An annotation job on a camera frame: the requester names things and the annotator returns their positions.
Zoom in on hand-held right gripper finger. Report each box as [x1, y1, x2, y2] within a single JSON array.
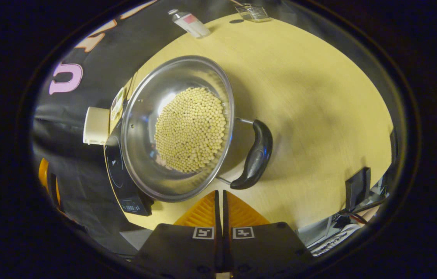
[[223, 190, 315, 279], [131, 190, 223, 279]]

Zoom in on black induction cooktop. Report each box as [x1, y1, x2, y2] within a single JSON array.
[[103, 120, 155, 217]]

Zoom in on pile of yellow soybeans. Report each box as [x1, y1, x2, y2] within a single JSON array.
[[154, 87, 227, 174]]

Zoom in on steel pot with black handle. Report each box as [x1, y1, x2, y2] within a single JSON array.
[[121, 55, 274, 203]]

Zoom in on white compartment tray of beans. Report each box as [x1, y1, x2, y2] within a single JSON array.
[[110, 87, 126, 122]]

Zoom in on black backdrop cloth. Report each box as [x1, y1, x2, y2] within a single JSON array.
[[33, 0, 292, 256]]

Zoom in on white bottle with pink label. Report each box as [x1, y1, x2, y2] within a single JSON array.
[[168, 9, 212, 39]]

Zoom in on black cables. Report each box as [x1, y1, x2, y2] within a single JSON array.
[[337, 197, 389, 226]]

